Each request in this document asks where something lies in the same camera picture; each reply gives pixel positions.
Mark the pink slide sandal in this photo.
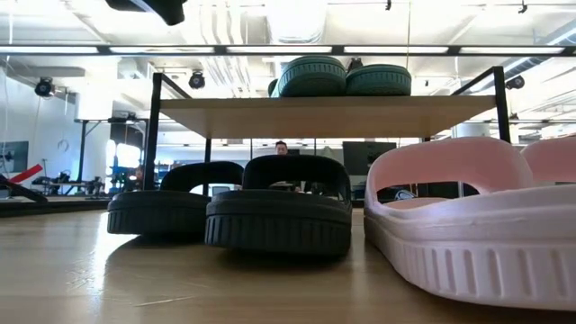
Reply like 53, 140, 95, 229
520, 136, 576, 186
363, 136, 576, 312

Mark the black overhead light bar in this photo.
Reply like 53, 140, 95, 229
0, 43, 576, 58

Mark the cluttered workbench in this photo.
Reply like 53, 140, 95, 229
31, 169, 107, 199

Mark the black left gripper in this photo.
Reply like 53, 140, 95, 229
105, 0, 188, 27

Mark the dark wall picture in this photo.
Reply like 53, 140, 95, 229
0, 140, 30, 175

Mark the teal slide sandal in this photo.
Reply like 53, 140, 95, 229
267, 55, 348, 98
345, 63, 413, 97

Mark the black monitor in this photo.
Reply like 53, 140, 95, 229
342, 140, 398, 177

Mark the red bar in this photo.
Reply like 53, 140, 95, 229
7, 163, 45, 185

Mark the black slide sandal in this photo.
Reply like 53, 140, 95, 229
204, 154, 354, 258
106, 160, 245, 239

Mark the wooden shelf with black frame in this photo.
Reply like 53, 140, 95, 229
142, 66, 512, 199

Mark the black metal rig frame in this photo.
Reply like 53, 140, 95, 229
0, 196, 113, 219

